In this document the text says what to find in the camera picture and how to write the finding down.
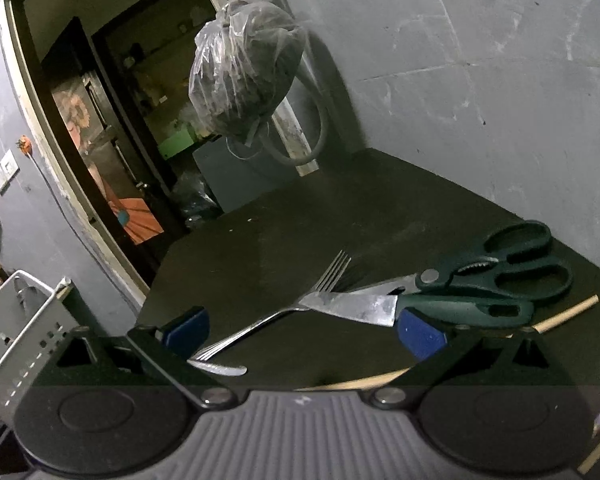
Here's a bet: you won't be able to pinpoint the white perforated utensil basket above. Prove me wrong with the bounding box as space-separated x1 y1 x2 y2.
0 270 79 426

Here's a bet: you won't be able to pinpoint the butter knife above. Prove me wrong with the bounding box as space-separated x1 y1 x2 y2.
187 360 248 377

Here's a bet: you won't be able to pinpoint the wooden chopstick long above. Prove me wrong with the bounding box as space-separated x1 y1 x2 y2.
302 295 600 392

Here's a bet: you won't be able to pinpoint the metal fork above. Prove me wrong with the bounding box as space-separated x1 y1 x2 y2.
193 250 352 362

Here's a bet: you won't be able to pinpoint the green box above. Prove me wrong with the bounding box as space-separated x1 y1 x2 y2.
158 126 197 159

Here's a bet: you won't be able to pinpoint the plastic bag of dark contents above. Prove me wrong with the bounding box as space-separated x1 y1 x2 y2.
188 0 306 141

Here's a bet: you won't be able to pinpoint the green handled scissors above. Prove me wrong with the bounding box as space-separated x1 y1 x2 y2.
357 220 573 301

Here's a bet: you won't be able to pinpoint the white wall switch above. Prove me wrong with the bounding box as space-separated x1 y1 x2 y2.
0 150 19 194

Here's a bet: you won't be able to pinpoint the orange wall hook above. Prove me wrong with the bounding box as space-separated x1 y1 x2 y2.
17 136 33 158

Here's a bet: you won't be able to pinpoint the grey hose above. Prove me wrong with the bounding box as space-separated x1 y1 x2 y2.
256 0 330 167

